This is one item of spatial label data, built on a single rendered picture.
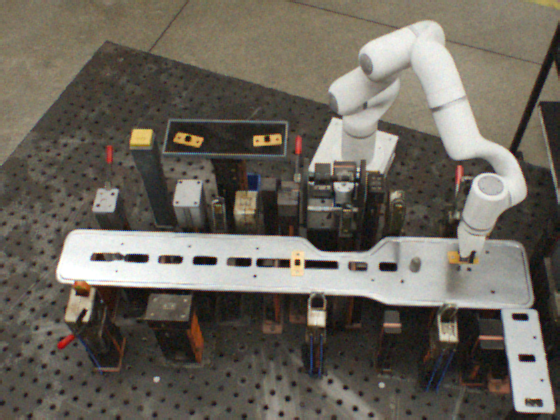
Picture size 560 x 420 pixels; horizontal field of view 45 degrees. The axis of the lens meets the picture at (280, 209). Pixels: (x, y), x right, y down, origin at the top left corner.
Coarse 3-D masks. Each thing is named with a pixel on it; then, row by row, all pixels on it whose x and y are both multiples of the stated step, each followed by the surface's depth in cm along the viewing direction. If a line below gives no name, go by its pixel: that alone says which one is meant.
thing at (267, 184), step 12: (264, 180) 202; (276, 180) 202; (264, 192) 201; (276, 192) 202; (264, 204) 207; (276, 204) 210; (264, 216) 213; (276, 216) 213; (264, 228) 219; (276, 228) 218
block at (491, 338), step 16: (480, 320) 187; (496, 320) 187; (480, 336) 185; (496, 336) 184; (464, 352) 203; (480, 352) 185; (496, 352) 184; (464, 368) 202; (480, 368) 197; (464, 384) 205; (480, 384) 204
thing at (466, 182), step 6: (462, 180) 186; (468, 180) 186; (462, 186) 187; (468, 186) 184; (462, 192) 190; (468, 192) 184; (456, 198) 192; (462, 198) 192; (456, 204) 192; (462, 204) 193; (456, 210) 194; (462, 210) 195
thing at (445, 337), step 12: (444, 324) 180; (456, 324) 180; (432, 336) 187; (444, 336) 178; (456, 336) 178; (432, 348) 187; (444, 348) 180; (420, 360) 207; (432, 360) 191; (444, 360) 186; (420, 372) 206; (432, 372) 197; (444, 372) 193; (420, 384) 205; (432, 384) 204
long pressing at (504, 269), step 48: (96, 240) 203; (144, 240) 203; (192, 240) 202; (240, 240) 202; (288, 240) 201; (384, 240) 200; (432, 240) 200; (144, 288) 195; (192, 288) 194; (240, 288) 193; (288, 288) 193; (336, 288) 192; (384, 288) 192; (432, 288) 191; (480, 288) 191; (528, 288) 191
